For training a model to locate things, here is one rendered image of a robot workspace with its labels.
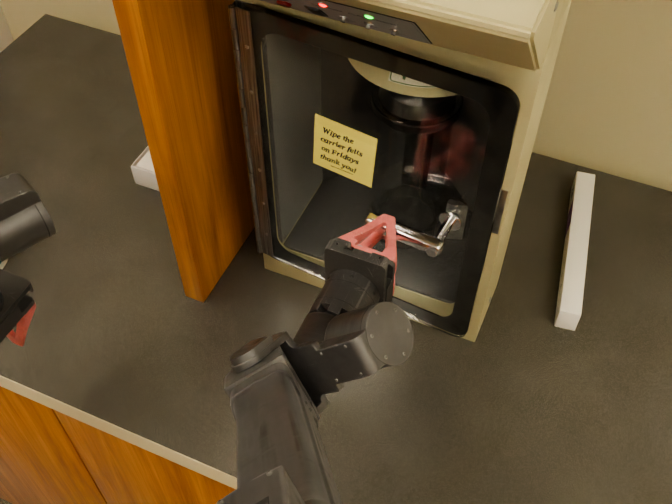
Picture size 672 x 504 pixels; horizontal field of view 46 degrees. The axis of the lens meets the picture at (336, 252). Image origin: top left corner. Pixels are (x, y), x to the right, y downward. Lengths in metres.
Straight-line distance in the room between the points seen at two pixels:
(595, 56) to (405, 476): 0.67
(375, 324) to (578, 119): 0.74
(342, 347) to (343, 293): 0.10
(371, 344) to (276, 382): 0.09
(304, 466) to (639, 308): 0.80
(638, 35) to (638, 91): 0.10
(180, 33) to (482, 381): 0.57
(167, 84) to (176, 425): 0.43
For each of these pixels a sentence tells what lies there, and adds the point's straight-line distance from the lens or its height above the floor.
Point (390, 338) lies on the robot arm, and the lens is 0.69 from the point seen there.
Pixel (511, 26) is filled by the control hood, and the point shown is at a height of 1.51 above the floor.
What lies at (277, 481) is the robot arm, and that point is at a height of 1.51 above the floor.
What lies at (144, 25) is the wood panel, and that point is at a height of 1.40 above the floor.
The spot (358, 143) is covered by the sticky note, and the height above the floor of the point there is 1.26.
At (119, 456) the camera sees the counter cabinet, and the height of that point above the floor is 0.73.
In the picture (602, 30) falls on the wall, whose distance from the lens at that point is 1.24.
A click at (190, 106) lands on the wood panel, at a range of 0.93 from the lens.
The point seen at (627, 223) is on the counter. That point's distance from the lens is 1.29.
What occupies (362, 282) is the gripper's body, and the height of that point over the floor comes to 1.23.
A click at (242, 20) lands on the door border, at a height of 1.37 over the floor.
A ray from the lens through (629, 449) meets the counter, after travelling 1.06.
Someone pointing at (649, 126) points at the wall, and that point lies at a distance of 1.32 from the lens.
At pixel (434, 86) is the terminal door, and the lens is 0.76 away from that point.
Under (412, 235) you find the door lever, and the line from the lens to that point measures 0.84.
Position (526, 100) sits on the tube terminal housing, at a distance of 0.78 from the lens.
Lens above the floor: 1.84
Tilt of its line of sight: 51 degrees down
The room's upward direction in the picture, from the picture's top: straight up
